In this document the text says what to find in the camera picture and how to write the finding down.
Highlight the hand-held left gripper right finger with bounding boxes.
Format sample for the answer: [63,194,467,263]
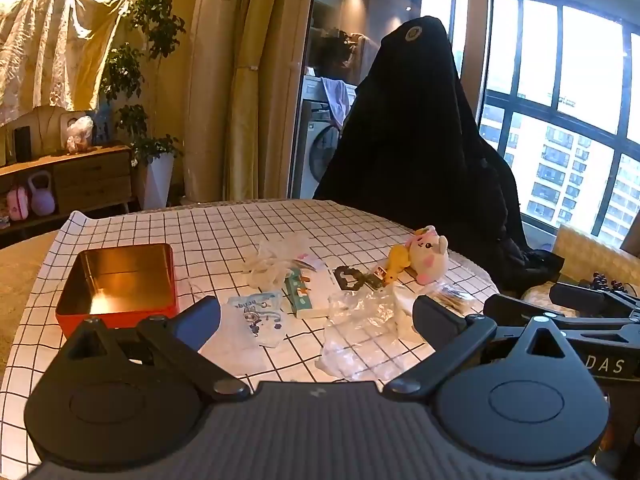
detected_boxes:
[384,295,569,403]

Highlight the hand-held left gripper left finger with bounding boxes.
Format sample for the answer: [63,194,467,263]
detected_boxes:
[65,296,250,403]

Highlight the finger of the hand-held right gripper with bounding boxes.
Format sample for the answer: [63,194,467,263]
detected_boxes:
[482,294,640,333]
[549,281,640,317]

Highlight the white pouch with blue print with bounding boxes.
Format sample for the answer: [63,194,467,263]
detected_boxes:
[227,290,287,349]

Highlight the clear plastic bag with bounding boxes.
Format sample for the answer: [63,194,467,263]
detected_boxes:
[315,287,417,384]

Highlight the white plastic bag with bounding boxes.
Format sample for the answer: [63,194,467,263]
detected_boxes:
[243,240,321,287]

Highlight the orange square tin box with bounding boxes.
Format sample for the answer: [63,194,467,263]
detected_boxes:
[55,243,179,335]

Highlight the clear packet of hair pins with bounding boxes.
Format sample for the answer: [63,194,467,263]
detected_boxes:
[430,282,477,313]

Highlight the beige patterned cushion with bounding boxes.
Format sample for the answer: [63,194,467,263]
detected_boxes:
[552,225,640,287]

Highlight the pink and white plush toy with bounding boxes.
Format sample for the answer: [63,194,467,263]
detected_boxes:
[406,226,450,283]

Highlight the yellow plush toy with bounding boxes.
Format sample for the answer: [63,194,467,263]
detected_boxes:
[381,245,414,286]

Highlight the white black checked tablecloth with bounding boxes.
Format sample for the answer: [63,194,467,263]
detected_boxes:
[0,197,501,480]

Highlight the brown scrunchie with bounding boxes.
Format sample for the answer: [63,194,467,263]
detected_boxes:
[334,265,374,291]

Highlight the teal and white tissue packet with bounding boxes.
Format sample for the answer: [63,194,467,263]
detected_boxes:
[284,259,347,320]

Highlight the white planter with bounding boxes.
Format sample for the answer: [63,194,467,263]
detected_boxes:
[144,152,177,210]

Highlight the black draped cloth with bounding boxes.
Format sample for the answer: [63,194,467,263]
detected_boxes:
[312,15,566,293]

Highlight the wooden cabinet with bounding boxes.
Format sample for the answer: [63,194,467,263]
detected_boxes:
[0,145,139,241]

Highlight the purple kettlebell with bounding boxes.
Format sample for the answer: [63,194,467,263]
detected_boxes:
[27,171,56,217]

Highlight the white washing machine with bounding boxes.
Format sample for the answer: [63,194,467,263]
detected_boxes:
[292,77,359,200]

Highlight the pink small case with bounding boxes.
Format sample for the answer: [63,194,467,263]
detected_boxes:
[6,186,30,221]

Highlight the plastic bag on cabinet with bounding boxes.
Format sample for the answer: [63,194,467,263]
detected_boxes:
[66,116,95,154]

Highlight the beige rolled mattress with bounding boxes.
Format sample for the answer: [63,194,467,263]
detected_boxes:
[182,0,252,206]

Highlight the white hanging garment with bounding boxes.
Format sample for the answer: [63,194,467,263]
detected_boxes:
[321,78,351,131]

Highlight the yellow curtain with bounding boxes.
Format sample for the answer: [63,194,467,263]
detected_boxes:
[224,0,307,202]

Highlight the green potted plant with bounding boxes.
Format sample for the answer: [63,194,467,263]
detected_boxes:
[99,0,187,167]

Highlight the white hanging sheet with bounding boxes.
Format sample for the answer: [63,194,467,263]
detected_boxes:
[0,0,132,127]

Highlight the black beaded bracelet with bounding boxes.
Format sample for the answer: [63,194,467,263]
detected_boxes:
[592,272,627,292]

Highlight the black window frame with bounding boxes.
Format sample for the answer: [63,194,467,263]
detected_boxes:
[477,0,640,243]

